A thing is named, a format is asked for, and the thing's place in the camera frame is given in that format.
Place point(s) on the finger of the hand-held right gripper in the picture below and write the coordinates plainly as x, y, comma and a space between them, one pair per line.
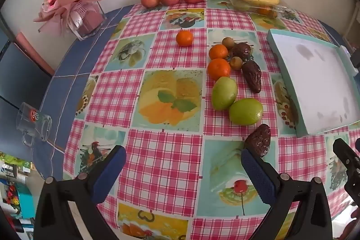
348, 158

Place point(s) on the brown kiwi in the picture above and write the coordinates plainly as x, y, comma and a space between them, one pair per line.
236, 63

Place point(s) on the large dark wrinkled date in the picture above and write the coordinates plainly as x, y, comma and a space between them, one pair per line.
258, 140

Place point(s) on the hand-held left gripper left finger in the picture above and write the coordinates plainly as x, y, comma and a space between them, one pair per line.
111, 172

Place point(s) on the teal cardboard tray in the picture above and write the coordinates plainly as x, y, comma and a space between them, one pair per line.
315, 82

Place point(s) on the clear plastic container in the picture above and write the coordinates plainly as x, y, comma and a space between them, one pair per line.
242, 6

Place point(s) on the teal plastic box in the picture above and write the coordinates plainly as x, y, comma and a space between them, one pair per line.
26, 200

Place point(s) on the square glass vase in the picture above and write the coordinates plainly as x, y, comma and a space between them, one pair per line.
90, 20

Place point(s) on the round dark wrinkled date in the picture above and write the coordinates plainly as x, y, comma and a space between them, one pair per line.
242, 51

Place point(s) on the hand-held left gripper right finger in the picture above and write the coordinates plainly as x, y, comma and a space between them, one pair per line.
257, 175

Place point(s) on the glass mug with red logo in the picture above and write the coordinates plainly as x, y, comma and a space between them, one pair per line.
31, 116

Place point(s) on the long dark wrinkled date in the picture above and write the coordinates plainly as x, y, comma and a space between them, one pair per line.
252, 76

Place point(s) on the black charger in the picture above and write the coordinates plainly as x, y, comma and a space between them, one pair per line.
355, 58

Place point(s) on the tangerine in clear container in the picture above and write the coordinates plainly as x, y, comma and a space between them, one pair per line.
265, 11

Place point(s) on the orange tangerine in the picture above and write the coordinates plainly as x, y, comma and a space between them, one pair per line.
218, 52
219, 69
184, 38

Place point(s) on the brown longan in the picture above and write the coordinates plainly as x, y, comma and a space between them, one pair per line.
228, 43

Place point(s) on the white power strip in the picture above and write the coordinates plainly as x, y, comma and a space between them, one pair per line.
345, 54

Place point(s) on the green fruit in clear container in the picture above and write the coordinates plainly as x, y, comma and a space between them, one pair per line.
242, 5

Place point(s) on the pink checked printed tablecloth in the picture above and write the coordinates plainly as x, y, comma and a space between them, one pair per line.
168, 158

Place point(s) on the dark cabinet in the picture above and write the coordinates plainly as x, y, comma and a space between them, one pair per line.
19, 74

